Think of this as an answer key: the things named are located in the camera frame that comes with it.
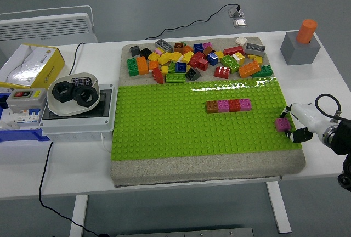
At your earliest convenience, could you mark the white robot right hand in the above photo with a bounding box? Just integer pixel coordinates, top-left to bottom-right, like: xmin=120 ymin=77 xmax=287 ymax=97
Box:
xmin=279 ymin=102 xmax=330 ymax=144

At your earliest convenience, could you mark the orange long toy brick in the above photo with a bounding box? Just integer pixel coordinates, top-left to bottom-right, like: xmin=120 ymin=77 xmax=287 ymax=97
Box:
xmin=238 ymin=61 xmax=261 ymax=78
xmin=136 ymin=56 xmax=149 ymax=75

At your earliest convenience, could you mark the grey long toy brick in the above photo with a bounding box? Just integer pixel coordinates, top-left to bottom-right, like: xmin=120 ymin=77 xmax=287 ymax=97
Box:
xmin=155 ymin=38 xmax=174 ymax=51
xmin=244 ymin=43 xmax=266 ymax=57

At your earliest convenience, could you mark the white and yellow toy brick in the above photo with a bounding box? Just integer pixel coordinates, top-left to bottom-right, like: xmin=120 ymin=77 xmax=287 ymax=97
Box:
xmin=231 ymin=52 xmax=245 ymax=65

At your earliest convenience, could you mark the red long toy brick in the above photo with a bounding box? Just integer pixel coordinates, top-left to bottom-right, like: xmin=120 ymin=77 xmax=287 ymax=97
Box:
xmin=223 ymin=46 xmax=245 ymax=56

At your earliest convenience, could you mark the blue and white toy brick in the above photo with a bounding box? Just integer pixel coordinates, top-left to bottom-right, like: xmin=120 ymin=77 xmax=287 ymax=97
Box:
xmin=207 ymin=52 xmax=219 ymax=66

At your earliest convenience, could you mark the dark grey sloped toy brick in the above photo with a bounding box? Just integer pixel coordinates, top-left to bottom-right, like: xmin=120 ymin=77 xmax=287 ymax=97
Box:
xmin=185 ymin=68 xmax=202 ymax=81

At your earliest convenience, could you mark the lime green long toy brick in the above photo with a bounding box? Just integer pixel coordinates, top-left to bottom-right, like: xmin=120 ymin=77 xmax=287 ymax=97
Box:
xmin=165 ymin=72 xmax=186 ymax=83

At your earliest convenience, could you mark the green studded baseplate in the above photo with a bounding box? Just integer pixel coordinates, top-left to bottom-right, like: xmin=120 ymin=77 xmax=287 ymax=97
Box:
xmin=110 ymin=77 xmax=302 ymax=161

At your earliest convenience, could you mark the brown hollow toy brick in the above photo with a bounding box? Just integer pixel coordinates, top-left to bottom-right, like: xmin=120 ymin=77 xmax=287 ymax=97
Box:
xmin=173 ymin=42 xmax=187 ymax=54

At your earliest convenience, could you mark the yellow curved toy brick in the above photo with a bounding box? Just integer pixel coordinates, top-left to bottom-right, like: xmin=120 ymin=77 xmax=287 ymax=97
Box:
xmin=157 ymin=53 xmax=173 ymax=65

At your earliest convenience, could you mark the red stepped toy brick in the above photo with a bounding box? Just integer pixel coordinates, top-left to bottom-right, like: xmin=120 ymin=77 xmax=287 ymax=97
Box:
xmin=152 ymin=67 xmax=165 ymax=84

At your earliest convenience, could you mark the dark green long toy brick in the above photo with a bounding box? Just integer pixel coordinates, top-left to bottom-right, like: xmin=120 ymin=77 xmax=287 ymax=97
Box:
xmin=126 ymin=57 xmax=140 ymax=77

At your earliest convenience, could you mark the grey cube block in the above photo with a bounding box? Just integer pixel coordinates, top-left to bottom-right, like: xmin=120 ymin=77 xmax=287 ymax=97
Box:
xmin=280 ymin=30 xmax=321 ymax=66

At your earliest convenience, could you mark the orange cylinder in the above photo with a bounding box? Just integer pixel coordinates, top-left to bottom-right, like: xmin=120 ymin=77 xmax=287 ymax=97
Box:
xmin=296 ymin=19 xmax=318 ymax=44

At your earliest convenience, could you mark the white table leg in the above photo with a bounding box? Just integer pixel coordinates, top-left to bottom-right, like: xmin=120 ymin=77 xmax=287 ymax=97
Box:
xmin=69 ymin=194 xmax=89 ymax=237
xmin=265 ymin=181 xmax=292 ymax=234

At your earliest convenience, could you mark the open metal floor socket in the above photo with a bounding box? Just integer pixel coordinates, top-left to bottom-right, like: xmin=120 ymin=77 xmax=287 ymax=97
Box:
xmin=228 ymin=7 xmax=245 ymax=18

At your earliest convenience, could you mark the grey-brown mat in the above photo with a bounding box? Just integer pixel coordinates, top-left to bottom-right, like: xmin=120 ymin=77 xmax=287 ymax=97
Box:
xmin=110 ymin=36 xmax=307 ymax=188

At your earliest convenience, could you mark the large black hex nut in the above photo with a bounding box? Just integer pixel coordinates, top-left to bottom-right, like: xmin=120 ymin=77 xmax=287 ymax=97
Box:
xmin=52 ymin=81 xmax=74 ymax=103
xmin=71 ymin=85 xmax=97 ymax=108

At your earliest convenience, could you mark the small black electronic component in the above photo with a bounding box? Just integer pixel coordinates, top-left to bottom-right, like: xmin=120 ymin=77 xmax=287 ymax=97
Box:
xmin=70 ymin=76 xmax=92 ymax=86

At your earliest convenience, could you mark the white plastic bowl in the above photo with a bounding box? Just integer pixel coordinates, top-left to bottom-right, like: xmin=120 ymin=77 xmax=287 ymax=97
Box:
xmin=47 ymin=72 xmax=101 ymax=117

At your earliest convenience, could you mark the yellow and white cardboard box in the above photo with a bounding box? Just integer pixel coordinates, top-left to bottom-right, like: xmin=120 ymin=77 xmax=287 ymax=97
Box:
xmin=0 ymin=43 xmax=66 ymax=89

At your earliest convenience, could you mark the white panel heater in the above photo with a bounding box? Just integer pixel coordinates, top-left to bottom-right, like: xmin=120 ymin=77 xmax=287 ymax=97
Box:
xmin=0 ymin=5 xmax=99 ymax=44

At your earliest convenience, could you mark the white and blue circuit breaker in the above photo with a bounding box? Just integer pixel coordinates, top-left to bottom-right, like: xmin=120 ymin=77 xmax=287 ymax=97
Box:
xmin=1 ymin=107 xmax=43 ymax=128

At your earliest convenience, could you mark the black floor cable with plug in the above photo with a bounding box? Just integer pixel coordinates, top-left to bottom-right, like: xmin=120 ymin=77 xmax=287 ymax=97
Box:
xmin=144 ymin=3 xmax=242 ymax=41

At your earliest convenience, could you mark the thin white cable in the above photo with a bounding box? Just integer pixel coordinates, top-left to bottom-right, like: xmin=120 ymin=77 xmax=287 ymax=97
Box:
xmin=100 ymin=132 xmax=112 ymax=153

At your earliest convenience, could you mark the grey electrical enclosure box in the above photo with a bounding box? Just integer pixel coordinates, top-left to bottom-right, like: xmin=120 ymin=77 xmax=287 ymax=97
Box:
xmin=39 ymin=83 xmax=115 ymax=142

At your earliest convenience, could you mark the black power cable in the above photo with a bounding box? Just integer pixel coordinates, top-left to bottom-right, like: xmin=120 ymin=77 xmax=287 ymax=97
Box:
xmin=38 ymin=42 xmax=110 ymax=237

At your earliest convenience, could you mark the grey switch box red button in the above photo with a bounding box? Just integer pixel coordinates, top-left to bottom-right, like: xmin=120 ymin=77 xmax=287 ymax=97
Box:
xmin=5 ymin=88 xmax=48 ymax=110

